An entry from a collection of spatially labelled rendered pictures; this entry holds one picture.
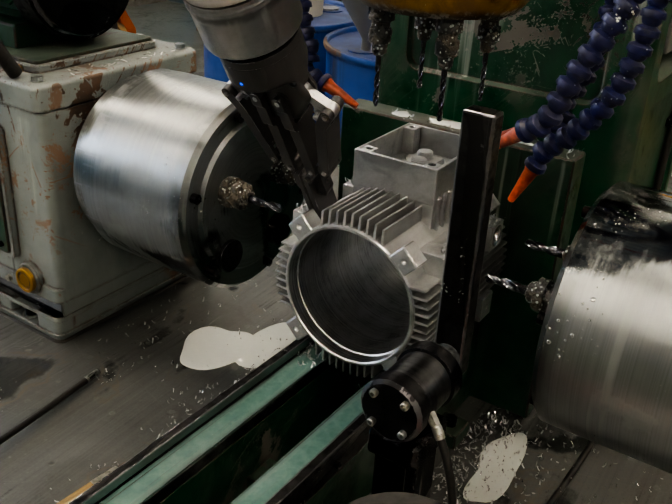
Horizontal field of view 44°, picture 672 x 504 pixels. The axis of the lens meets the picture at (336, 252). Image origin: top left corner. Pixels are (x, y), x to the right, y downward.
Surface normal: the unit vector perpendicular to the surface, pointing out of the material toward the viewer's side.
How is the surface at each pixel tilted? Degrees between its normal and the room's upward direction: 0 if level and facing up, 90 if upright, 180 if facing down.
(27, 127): 89
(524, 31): 90
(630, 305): 58
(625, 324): 66
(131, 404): 0
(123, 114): 43
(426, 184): 90
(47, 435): 0
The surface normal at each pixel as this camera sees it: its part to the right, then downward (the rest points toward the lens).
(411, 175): -0.55, 0.35
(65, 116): 0.83, 0.29
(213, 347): 0.05, -0.89
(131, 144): -0.45, -0.18
